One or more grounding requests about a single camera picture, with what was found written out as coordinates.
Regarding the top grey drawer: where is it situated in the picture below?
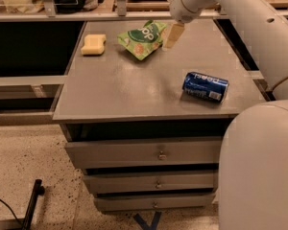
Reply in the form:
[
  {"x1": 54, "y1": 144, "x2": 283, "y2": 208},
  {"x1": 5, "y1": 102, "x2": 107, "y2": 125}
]
[{"x1": 65, "y1": 137, "x2": 222, "y2": 169}]

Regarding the black cable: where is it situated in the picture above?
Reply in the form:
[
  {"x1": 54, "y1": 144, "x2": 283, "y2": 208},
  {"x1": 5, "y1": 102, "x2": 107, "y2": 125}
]
[{"x1": 0, "y1": 189, "x2": 23, "y2": 227}]

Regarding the grey drawer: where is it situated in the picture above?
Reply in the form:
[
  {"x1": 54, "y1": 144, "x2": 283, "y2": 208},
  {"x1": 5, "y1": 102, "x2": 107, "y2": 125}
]
[
  {"x1": 84, "y1": 171, "x2": 215, "y2": 194},
  {"x1": 65, "y1": 137, "x2": 222, "y2": 169},
  {"x1": 94, "y1": 193, "x2": 215, "y2": 212}
]

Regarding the yellow sponge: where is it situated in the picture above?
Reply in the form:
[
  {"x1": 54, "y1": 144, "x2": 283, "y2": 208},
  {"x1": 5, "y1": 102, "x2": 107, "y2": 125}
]
[{"x1": 81, "y1": 34, "x2": 107, "y2": 56}]

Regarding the grey drawer cabinet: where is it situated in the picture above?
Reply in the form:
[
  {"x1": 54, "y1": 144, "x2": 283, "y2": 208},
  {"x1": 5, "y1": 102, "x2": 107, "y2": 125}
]
[{"x1": 53, "y1": 19, "x2": 264, "y2": 199}]

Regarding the black stand leg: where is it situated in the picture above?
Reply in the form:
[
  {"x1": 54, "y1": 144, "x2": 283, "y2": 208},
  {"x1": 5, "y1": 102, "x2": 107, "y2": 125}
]
[{"x1": 21, "y1": 179, "x2": 45, "y2": 230}]

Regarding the middle grey drawer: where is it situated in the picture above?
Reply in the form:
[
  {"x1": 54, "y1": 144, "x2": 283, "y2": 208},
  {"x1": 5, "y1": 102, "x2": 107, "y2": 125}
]
[{"x1": 84, "y1": 171, "x2": 215, "y2": 194}]

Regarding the green rice chip bag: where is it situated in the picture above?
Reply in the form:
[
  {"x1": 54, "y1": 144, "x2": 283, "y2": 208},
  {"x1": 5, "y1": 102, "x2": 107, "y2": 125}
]
[{"x1": 117, "y1": 20, "x2": 167, "y2": 60}]

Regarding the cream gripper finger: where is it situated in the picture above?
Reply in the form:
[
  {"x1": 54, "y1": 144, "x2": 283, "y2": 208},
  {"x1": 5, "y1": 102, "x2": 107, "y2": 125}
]
[{"x1": 162, "y1": 22, "x2": 184, "y2": 49}]

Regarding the bottom grey drawer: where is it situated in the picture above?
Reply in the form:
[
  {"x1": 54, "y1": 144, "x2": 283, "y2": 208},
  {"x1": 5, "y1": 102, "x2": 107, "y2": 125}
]
[{"x1": 94, "y1": 193, "x2": 215, "y2": 212}]

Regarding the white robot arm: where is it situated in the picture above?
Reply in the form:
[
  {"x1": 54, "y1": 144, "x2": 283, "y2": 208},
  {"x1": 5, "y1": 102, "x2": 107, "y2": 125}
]
[{"x1": 170, "y1": 0, "x2": 288, "y2": 230}]

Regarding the blue pepsi can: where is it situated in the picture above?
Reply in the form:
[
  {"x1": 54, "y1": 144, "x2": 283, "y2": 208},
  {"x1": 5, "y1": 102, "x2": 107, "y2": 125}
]
[{"x1": 182, "y1": 72, "x2": 229, "y2": 103}]

